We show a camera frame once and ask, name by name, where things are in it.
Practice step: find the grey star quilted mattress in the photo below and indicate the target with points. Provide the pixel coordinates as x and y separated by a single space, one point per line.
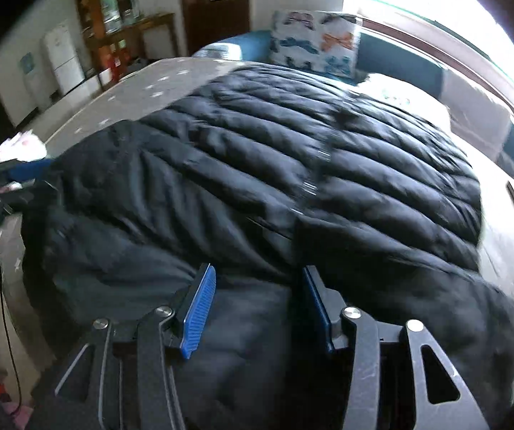
149 89

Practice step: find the green frame window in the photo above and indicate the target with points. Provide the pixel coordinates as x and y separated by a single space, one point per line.
440 18

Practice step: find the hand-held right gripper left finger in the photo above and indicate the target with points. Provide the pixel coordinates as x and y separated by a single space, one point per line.
198 309

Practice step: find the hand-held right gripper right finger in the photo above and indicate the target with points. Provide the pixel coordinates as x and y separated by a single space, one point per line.
315 304

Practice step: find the butterfly print pillow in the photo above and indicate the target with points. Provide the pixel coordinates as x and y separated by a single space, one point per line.
310 40

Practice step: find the pink tissue pack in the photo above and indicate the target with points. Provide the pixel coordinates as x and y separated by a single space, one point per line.
21 143

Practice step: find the white butterfly pillow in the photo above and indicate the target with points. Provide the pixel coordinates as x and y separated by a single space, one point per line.
409 98

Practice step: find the black down jacket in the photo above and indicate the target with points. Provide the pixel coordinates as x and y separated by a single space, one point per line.
261 152

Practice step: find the white refrigerator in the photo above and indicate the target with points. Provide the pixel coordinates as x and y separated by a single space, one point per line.
64 62

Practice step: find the grey pillow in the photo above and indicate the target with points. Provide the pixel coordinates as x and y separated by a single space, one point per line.
476 112

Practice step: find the dark wooden door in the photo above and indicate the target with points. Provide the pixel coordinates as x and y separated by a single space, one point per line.
194 22

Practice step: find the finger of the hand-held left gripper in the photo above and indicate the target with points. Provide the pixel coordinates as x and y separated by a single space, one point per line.
30 169
10 201

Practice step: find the wooden glass cabinet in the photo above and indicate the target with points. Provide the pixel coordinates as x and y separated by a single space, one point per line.
91 18

